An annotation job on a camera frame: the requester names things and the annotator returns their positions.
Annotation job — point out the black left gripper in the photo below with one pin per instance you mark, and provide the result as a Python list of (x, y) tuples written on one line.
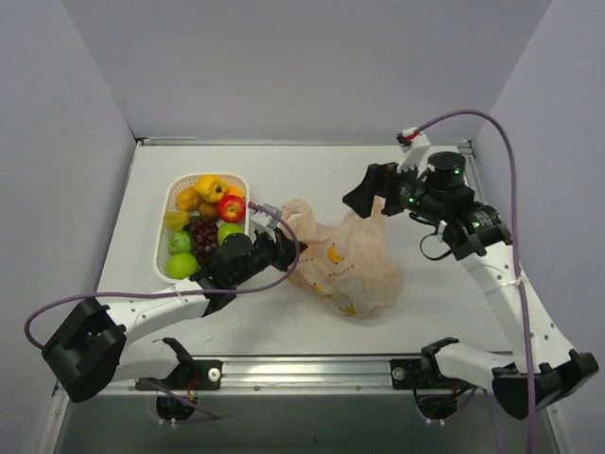
[(279, 247)]

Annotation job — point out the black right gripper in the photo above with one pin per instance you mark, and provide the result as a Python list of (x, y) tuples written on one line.
[(387, 187)]

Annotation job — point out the translucent orange plastic bag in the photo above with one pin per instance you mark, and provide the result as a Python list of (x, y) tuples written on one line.
[(346, 268)]

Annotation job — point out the red fake apple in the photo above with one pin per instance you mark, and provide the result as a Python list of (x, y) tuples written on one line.
[(231, 208)]

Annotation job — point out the orange fake tangerine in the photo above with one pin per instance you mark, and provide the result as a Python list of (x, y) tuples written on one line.
[(235, 191)]

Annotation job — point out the yellow fake bell pepper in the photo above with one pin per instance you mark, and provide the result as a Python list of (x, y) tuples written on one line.
[(211, 188)]

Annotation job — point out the white perforated plastic basket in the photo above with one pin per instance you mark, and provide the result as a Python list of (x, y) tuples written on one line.
[(162, 254)]

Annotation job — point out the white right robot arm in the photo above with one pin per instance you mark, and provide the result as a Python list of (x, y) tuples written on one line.
[(543, 366)]

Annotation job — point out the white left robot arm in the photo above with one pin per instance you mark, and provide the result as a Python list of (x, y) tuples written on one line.
[(85, 352)]

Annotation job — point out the dark red fake grapes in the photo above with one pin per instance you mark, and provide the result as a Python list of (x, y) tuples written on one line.
[(203, 233)]

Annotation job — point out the brown fake kiwi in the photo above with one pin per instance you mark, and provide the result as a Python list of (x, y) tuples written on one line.
[(208, 210)]

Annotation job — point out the green fake custard apple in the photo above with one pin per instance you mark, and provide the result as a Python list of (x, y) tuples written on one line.
[(180, 242)]

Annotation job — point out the orange fake fruit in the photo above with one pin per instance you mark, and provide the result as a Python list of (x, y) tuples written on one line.
[(188, 200)]

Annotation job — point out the yellow fake starfruit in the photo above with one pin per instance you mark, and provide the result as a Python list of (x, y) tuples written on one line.
[(176, 220)]

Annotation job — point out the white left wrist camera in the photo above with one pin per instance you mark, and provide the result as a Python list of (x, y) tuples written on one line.
[(264, 219)]

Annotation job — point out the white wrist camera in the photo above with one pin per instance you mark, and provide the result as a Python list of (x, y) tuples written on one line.
[(264, 219), (414, 144)]

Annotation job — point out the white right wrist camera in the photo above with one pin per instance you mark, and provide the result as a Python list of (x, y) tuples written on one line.
[(414, 144)]

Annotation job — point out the aluminium right side rail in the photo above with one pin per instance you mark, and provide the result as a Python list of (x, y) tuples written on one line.
[(465, 148)]

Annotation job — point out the aluminium rail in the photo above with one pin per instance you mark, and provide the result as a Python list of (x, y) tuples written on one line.
[(302, 373), (465, 148)]

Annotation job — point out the aluminium front rail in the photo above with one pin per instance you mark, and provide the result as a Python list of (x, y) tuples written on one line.
[(302, 373)]

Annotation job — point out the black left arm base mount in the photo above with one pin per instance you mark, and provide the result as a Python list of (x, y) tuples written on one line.
[(194, 375)]

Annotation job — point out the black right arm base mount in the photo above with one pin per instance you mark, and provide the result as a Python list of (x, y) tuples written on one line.
[(407, 374)]

